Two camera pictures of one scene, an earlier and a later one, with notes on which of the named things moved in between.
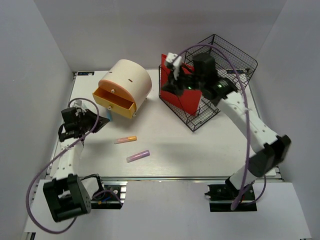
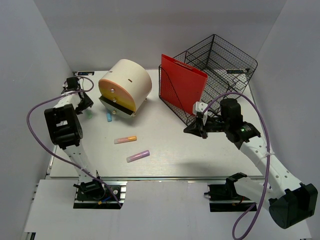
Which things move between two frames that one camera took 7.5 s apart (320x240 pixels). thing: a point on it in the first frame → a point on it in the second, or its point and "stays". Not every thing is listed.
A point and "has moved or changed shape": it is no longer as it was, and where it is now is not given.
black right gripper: x=172 y=86 → x=197 y=128
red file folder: x=189 y=100 stays
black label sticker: x=86 y=73 stays
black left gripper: x=92 y=116 → x=88 y=103
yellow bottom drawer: x=115 y=103 has moved or changed shape
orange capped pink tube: x=122 y=140 stays
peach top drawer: x=116 y=89 stays
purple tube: x=138 y=156 stays
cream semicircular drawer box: x=123 y=87 stays
